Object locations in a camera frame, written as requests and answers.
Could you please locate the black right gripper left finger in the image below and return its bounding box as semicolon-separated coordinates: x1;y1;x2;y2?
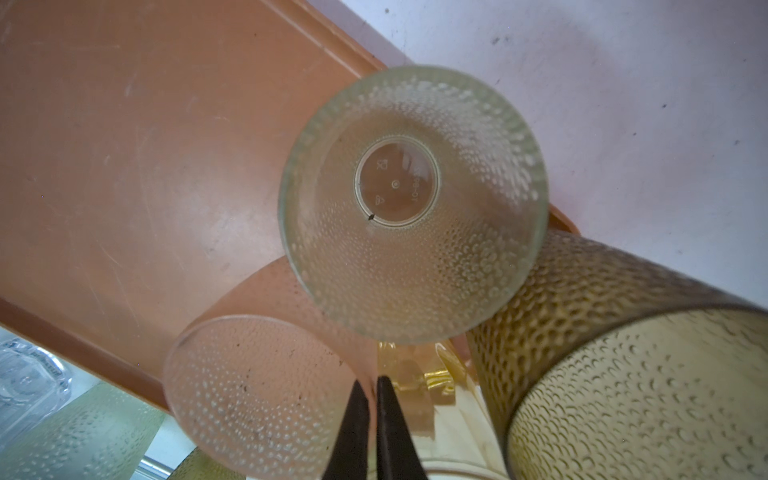
322;381;371;480

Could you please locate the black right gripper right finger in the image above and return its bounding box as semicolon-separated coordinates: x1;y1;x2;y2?
376;376;428;480

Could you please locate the yellow faceted glass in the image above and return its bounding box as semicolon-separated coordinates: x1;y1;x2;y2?
378;340;508;479

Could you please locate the pink textured glass front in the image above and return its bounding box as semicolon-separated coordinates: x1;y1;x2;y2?
162;256;379;480

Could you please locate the olive brown textured glass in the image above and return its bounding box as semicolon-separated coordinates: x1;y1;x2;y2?
468;231;767;479

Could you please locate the pale green glass front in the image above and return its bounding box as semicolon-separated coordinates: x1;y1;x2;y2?
1;383;166;479

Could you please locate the pale green textured glass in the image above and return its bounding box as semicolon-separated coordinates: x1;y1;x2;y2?
278;65;549;344

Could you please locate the orange brown plastic tray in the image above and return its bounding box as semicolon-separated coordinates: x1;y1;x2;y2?
1;1;390;408

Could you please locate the olive glass front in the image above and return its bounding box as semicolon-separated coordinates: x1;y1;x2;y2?
168;448;246;480

